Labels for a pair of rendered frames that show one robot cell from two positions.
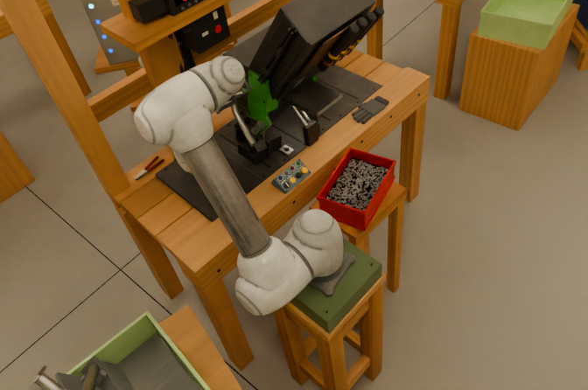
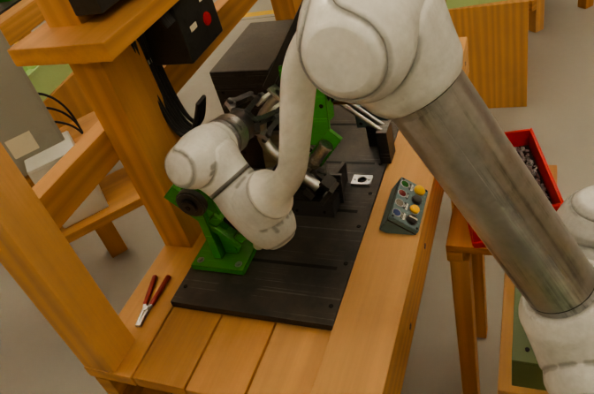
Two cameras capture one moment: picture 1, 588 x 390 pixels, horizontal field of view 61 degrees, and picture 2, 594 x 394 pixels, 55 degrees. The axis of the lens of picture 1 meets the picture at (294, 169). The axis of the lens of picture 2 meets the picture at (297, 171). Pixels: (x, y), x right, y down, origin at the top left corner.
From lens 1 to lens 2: 1.01 m
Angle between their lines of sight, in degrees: 19
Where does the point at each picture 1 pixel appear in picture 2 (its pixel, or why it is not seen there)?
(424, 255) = not seen: hidden behind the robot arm
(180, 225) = (276, 360)
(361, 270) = not seen: outside the picture
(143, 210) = (188, 368)
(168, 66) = (143, 103)
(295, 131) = (352, 155)
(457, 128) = not seen: hidden behind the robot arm
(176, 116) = (417, 1)
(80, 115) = (26, 223)
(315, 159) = (415, 174)
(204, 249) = (357, 378)
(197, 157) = (458, 106)
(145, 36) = (118, 28)
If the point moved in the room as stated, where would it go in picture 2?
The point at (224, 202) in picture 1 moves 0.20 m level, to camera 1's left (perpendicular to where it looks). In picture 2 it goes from (522, 198) to (395, 287)
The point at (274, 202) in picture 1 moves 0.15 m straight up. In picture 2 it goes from (408, 253) to (401, 206)
